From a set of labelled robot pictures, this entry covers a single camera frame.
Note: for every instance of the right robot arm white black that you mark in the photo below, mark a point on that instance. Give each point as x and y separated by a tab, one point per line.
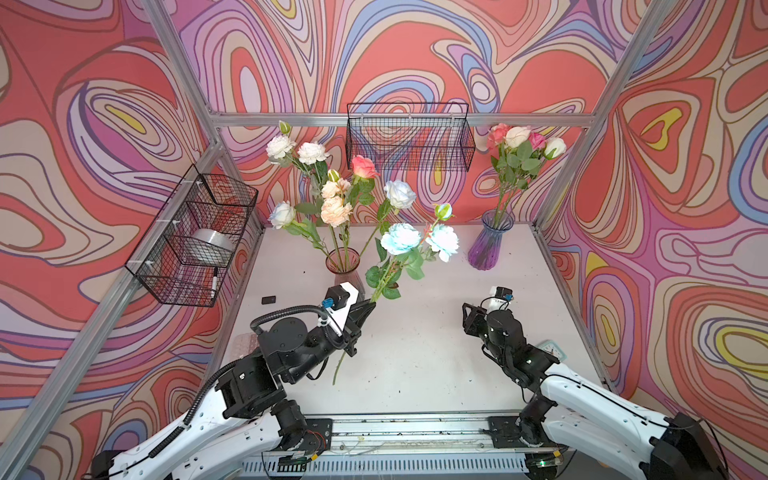
567	409

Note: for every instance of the pink calculator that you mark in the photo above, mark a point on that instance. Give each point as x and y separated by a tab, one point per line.
243	345

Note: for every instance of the red grey glass vase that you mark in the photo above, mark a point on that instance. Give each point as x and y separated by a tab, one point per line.
343	263

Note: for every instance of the black wire basket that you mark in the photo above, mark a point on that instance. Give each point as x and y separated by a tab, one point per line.
178	269
411	136

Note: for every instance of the red pink rose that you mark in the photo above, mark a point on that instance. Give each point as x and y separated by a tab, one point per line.
362	182

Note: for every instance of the salmon pink rose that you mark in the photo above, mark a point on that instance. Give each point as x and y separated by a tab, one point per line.
496	139

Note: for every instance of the white blue flower sprig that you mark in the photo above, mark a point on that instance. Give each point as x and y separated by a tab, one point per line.
439	241

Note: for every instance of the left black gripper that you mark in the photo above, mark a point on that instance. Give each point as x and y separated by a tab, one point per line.
351	328

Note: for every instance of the white blue-tinged rose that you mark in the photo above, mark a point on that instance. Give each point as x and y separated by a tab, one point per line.
284	217

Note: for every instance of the pale lavender white rose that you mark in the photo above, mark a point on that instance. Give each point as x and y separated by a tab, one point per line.
399	194

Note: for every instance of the mint green alarm clock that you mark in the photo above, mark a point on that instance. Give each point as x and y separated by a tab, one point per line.
553	349

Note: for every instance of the magenta pink rose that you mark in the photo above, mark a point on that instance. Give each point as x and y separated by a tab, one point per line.
530	160

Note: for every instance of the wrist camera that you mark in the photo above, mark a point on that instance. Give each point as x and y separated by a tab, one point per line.
499	299
336	306

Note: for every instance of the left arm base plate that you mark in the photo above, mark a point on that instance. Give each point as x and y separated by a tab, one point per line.
315	438

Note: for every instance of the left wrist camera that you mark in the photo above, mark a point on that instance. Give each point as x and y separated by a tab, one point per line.
336	306

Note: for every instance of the blue purple glass vase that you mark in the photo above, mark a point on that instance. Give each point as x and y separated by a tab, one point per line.
484	252

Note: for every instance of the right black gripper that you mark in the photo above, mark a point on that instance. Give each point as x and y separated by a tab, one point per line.
473	319

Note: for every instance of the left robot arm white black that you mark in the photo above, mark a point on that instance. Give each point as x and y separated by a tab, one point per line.
243	410

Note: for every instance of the back black wire basket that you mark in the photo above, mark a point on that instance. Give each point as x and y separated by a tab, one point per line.
411	136

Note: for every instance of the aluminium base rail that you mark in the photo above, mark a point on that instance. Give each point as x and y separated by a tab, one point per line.
420	444

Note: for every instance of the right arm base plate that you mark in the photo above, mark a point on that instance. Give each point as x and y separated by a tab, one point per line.
520	432

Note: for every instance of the silver tape roll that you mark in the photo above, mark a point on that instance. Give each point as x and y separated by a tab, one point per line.
214	238

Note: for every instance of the white carnation flower sprig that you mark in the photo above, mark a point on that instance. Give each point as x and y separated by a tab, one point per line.
309	158

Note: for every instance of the left black wire basket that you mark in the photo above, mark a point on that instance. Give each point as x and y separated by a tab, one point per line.
178	269

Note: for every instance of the white green-tinged rose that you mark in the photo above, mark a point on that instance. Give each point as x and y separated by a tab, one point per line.
555	147

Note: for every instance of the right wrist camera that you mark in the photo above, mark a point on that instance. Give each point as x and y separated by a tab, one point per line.
499	299

